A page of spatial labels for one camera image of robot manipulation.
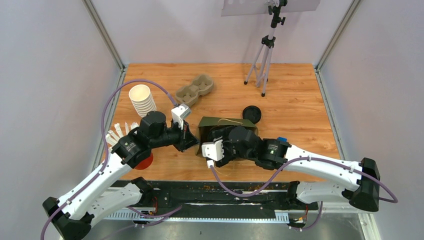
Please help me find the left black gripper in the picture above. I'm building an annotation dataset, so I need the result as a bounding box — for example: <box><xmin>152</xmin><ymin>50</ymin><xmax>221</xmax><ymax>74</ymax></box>
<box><xmin>150</xmin><ymin>118</ymin><xmax>201</xmax><ymax>153</ymax></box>

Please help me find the green paper bag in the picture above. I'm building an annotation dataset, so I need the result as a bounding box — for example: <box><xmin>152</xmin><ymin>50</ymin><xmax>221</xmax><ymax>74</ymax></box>
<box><xmin>194</xmin><ymin>116</ymin><xmax>259</xmax><ymax>158</ymax></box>

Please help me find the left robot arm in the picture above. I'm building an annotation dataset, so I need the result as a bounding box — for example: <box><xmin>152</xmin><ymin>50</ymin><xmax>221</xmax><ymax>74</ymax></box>
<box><xmin>42</xmin><ymin>106</ymin><xmax>200</xmax><ymax>240</ymax></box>

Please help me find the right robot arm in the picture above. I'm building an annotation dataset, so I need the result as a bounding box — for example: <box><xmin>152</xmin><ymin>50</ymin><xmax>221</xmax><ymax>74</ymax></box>
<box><xmin>201</xmin><ymin>125</ymin><xmax>381</xmax><ymax>212</ymax></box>

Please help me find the stack of black lids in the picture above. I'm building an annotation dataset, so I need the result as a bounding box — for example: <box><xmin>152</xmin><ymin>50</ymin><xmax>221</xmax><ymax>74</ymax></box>
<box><xmin>241</xmin><ymin>105</ymin><xmax>262</xmax><ymax>124</ymax></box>

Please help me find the blue toy brick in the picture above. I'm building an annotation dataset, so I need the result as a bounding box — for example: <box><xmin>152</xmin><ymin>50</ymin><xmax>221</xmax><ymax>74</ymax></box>
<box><xmin>277</xmin><ymin>137</ymin><xmax>288</xmax><ymax>142</ymax></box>

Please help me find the cardboard cup carrier tray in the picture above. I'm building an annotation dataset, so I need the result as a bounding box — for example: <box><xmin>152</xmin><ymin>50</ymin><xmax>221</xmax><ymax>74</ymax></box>
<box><xmin>175</xmin><ymin>74</ymin><xmax>215</xmax><ymax>107</ymax></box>

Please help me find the red cup holder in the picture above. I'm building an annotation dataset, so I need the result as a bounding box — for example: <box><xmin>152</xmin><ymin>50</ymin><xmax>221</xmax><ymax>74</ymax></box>
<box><xmin>134</xmin><ymin>152</ymin><xmax>154</xmax><ymax>170</ymax></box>

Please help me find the stack of white paper cups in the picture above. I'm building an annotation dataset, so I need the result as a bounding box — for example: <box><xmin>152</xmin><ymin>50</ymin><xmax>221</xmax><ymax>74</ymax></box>
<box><xmin>128</xmin><ymin>84</ymin><xmax>157</xmax><ymax>118</ymax></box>

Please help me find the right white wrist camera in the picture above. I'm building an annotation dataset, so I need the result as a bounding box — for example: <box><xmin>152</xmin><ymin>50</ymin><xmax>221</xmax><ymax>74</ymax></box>
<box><xmin>201</xmin><ymin>139</ymin><xmax>225</xmax><ymax>169</ymax></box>

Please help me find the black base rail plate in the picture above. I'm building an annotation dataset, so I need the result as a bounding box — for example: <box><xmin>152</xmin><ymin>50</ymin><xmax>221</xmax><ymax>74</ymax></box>
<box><xmin>99</xmin><ymin>179</ymin><xmax>321</xmax><ymax>221</ymax></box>

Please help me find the camera tripod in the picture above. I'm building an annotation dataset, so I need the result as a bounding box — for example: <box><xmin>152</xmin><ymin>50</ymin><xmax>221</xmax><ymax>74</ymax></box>
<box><xmin>243</xmin><ymin>0</ymin><xmax>288</xmax><ymax>98</ymax></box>

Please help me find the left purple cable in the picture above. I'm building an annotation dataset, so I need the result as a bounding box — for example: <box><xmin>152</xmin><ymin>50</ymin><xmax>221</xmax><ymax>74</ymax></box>
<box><xmin>40</xmin><ymin>79</ymin><xmax>180</xmax><ymax>240</ymax></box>

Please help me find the purple cable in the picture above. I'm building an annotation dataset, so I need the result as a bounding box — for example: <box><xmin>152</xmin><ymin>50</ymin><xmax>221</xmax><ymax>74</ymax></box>
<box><xmin>40</xmin><ymin>79</ymin><xmax>180</xmax><ymax>240</ymax></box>
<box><xmin>209</xmin><ymin>156</ymin><xmax>399</xmax><ymax>204</ymax></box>

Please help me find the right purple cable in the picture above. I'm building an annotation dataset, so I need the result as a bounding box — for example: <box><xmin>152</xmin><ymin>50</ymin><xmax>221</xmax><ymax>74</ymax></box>
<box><xmin>209</xmin><ymin>156</ymin><xmax>399</xmax><ymax>204</ymax></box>

